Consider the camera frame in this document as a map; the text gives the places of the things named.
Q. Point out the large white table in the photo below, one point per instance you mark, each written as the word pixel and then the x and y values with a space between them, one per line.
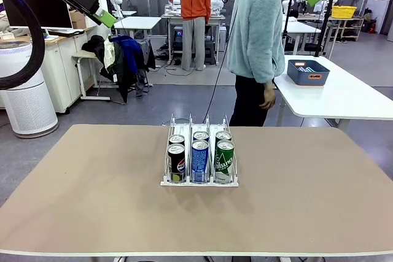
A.
pixel 337 96

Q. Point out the small cardboard box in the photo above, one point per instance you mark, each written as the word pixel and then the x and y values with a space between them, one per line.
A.
pixel 78 19

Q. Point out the grey background workbench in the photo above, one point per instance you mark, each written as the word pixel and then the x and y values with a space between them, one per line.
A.
pixel 215 18

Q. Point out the white air purifier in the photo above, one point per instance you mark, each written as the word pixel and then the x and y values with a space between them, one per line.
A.
pixel 27 105

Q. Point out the blue plastic bin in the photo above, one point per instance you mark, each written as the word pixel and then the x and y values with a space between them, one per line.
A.
pixel 307 79

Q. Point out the grey stool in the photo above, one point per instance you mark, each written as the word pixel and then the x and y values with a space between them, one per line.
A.
pixel 210 53

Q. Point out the computer tower with lights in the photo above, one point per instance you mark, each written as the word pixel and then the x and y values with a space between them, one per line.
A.
pixel 178 36

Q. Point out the yellow plastic crate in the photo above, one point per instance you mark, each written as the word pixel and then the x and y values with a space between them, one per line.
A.
pixel 344 13

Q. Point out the blue jacket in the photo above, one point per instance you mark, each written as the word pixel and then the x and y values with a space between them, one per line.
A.
pixel 129 50

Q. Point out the white rolling side table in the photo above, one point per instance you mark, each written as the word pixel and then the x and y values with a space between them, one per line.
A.
pixel 83 55

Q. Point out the right forearm teal sleeve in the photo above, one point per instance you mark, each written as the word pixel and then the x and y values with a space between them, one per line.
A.
pixel 270 65

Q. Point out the cream white garment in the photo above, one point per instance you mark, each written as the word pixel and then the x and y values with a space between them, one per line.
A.
pixel 109 55

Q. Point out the black stand pole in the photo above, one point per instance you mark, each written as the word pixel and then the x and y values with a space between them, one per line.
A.
pixel 287 19

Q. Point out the person in teal fleece jacket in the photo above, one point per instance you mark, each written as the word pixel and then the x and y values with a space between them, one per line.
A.
pixel 255 29

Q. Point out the black computer monitor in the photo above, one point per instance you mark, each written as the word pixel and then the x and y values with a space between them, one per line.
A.
pixel 46 10

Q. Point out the white background table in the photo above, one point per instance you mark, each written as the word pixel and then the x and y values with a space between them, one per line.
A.
pixel 299 27
pixel 138 22

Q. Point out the dark clothes pile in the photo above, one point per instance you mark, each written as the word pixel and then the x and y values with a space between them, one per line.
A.
pixel 126 81

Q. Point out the black Pepsi can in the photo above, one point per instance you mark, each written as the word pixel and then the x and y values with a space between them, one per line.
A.
pixel 176 139
pixel 176 164

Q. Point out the white can dispenser rack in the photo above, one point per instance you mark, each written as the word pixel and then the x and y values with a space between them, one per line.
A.
pixel 199 184

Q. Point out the red fire extinguisher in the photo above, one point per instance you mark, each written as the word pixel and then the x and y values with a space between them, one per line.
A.
pixel 371 26

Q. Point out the black tripod pole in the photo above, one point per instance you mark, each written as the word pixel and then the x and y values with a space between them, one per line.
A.
pixel 325 22

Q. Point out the wooden shelf rack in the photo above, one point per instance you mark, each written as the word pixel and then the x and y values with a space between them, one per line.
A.
pixel 350 30

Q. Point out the white desk cabinet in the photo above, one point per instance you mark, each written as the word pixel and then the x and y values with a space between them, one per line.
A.
pixel 61 75

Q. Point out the person's right hand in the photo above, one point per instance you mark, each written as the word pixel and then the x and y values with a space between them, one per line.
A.
pixel 269 97

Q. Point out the green Chilsung cider can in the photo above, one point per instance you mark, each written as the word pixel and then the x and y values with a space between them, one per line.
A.
pixel 224 160
pixel 223 135

